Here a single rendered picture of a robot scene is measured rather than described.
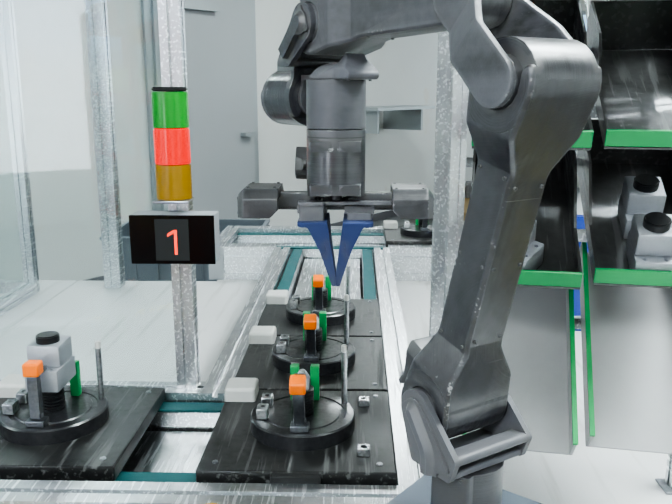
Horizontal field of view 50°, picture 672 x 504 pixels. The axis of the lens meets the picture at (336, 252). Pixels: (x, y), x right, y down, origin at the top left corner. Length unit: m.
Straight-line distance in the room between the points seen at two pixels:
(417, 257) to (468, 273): 1.59
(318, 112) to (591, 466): 0.73
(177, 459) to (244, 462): 0.16
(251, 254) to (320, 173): 1.48
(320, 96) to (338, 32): 0.06
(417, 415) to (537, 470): 0.59
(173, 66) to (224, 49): 5.08
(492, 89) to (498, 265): 0.13
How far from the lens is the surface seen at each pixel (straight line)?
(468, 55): 0.51
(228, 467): 0.92
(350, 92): 0.68
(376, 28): 0.62
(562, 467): 1.18
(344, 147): 0.68
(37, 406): 1.02
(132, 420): 1.06
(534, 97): 0.48
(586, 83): 0.51
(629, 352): 1.02
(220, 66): 6.11
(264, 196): 0.69
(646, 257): 0.91
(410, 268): 2.15
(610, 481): 1.17
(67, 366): 1.06
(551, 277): 0.87
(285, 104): 0.74
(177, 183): 1.04
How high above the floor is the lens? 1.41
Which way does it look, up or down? 13 degrees down
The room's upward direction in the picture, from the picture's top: straight up
